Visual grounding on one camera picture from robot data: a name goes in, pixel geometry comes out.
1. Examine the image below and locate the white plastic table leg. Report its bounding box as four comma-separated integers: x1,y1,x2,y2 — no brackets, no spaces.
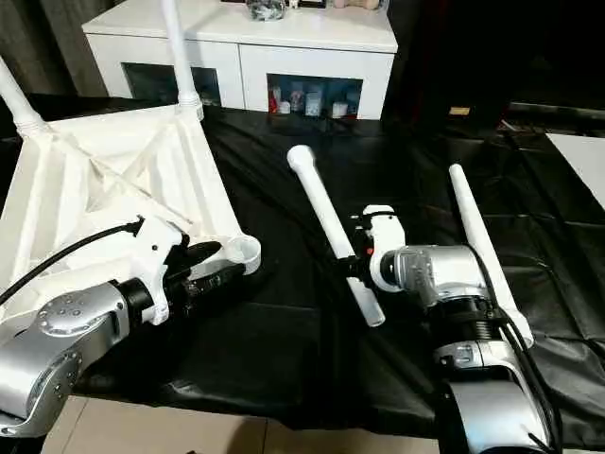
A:
448,164,535,349
286,145,387,328
0,56,48,136
160,0,204,119

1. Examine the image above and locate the white plastic table top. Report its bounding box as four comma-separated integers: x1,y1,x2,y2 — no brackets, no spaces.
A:
0,103,264,335

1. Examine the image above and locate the black mat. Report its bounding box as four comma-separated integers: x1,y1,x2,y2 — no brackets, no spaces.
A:
0,92,605,439

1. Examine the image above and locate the white cabinet with glass doors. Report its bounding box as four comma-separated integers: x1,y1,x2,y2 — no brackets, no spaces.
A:
82,0,398,122

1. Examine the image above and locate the white flat board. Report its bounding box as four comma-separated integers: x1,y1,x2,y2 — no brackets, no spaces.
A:
545,132,605,212

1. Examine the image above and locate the grey curtain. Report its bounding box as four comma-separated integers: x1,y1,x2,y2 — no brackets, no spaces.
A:
0,0,111,98

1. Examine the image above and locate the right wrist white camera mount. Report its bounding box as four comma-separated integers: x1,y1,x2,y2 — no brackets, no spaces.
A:
361,205,407,292

